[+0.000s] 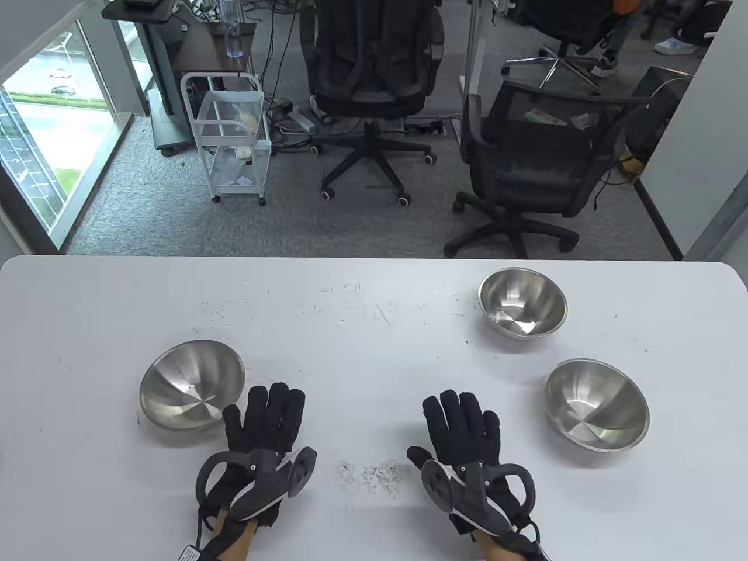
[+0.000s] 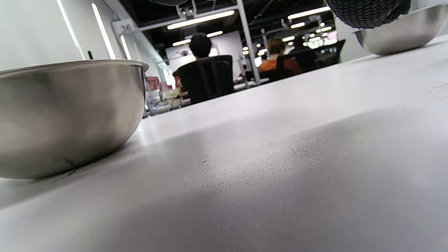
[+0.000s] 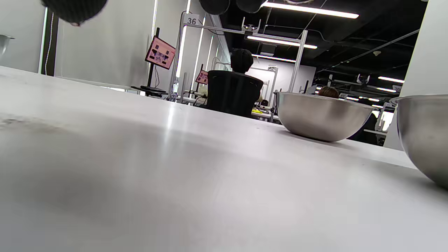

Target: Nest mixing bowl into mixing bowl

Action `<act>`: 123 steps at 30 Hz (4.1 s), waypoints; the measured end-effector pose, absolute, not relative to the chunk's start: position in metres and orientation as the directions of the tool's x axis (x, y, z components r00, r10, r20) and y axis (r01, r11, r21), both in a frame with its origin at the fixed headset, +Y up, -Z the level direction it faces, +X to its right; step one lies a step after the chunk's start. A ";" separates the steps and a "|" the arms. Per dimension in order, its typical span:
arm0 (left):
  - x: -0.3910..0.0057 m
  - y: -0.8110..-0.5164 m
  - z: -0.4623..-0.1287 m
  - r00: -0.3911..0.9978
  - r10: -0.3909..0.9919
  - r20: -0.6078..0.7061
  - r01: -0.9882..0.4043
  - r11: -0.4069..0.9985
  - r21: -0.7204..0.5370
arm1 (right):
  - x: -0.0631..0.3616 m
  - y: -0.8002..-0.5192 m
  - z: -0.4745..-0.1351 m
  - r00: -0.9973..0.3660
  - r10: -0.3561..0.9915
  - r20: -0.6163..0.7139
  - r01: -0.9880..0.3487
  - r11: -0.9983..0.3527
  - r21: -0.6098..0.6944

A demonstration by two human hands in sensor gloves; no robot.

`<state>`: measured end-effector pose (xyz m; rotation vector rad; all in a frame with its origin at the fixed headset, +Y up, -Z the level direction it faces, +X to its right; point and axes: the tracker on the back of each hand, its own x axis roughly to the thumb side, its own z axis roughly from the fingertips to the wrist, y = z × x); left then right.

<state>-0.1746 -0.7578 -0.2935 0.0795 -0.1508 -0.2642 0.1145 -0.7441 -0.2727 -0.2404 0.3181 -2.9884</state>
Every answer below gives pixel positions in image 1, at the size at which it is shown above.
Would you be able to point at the person's left hand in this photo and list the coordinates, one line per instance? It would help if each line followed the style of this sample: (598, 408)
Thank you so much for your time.
(269, 421)

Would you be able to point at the person's right hand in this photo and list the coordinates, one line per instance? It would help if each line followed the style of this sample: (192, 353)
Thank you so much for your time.
(461, 426)

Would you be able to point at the steel mixing bowl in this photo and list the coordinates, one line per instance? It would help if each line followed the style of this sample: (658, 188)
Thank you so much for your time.
(520, 301)
(187, 385)
(596, 409)

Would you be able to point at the person's right forearm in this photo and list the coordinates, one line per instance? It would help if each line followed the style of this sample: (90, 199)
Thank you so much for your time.
(491, 549)

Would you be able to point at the person's left forearm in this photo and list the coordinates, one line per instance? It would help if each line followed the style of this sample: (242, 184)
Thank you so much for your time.
(242, 546)

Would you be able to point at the black and white hand tracker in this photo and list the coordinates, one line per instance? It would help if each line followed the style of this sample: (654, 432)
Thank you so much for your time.
(467, 497)
(263, 488)

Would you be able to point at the white label tag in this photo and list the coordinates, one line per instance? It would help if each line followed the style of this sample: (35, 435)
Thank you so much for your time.
(191, 553)

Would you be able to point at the white paper sheet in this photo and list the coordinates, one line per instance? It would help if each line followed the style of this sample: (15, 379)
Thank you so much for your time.
(239, 180)

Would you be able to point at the black mesh office chair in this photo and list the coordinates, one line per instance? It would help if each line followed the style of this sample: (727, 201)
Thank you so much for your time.
(526, 181)

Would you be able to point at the white round object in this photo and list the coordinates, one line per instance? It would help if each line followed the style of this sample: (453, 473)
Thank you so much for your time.
(242, 153)

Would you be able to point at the white rolling cart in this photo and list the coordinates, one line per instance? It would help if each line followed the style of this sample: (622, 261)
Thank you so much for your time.
(201, 146)

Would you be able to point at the beige object in cart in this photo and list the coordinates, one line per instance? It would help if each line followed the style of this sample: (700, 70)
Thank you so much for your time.
(249, 121)

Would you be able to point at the white power strip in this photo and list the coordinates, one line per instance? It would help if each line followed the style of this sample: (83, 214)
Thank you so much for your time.
(301, 121)

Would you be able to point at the black floor power box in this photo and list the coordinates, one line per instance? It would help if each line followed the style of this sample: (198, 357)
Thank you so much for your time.
(429, 127)

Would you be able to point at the black power adapter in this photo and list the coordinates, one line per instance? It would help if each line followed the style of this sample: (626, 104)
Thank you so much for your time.
(283, 106)

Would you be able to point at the green and white packet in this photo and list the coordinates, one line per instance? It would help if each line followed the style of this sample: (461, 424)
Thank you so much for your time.
(546, 117)

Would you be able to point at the crumpled clear wrapper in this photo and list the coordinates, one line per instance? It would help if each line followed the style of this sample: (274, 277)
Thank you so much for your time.
(584, 121)

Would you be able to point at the grey rolling stand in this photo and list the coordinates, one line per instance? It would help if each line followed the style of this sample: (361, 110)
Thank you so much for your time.
(166, 76)

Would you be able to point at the black computer case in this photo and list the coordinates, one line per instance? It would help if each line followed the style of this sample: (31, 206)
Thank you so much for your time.
(654, 111)

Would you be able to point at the dark brown side table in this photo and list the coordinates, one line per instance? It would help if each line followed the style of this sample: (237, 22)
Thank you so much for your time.
(201, 55)

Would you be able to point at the black high-back office chair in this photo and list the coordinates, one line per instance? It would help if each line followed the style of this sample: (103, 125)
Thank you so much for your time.
(368, 58)

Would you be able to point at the clear plastic bottle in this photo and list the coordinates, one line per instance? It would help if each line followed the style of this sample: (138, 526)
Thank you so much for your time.
(234, 41)

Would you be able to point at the office chair with chrome base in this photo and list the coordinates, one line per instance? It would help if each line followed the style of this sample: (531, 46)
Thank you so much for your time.
(561, 23)

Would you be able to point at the glass window with dark frame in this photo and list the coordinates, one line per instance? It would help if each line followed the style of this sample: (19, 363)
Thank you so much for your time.
(58, 117)

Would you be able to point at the white metal frame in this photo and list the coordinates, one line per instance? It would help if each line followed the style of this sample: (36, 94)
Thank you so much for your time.
(476, 47)

